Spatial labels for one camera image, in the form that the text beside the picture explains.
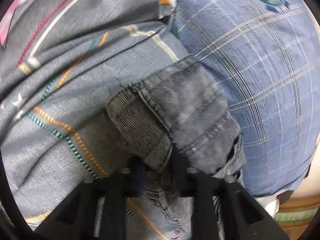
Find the blue plaid pillow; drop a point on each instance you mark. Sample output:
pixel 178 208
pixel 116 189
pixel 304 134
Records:
pixel 264 57

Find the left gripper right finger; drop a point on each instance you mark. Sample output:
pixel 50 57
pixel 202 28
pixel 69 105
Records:
pixel 222 208

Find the grey patterned bed sheet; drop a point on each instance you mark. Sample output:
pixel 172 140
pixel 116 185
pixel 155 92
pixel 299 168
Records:
pixel 61 61

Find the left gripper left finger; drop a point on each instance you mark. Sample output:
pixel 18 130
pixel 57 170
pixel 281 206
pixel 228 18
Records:
pixel 75 216

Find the grey denim pants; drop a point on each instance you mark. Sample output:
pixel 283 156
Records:
pixel 177 108

